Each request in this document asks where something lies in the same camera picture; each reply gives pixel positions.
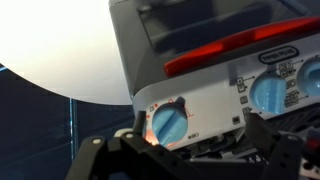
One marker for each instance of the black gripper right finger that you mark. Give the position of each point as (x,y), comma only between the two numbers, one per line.
(282,151)

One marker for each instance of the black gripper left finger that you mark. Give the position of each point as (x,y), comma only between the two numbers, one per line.
(98,159)

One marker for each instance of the blue knob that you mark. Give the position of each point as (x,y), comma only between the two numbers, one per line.
(268,94)
(309,77)
(169,123)

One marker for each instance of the grey toy oven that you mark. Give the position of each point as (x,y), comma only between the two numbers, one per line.
(216,93)

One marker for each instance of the red oven door handle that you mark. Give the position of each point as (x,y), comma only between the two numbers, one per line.
(229,43)

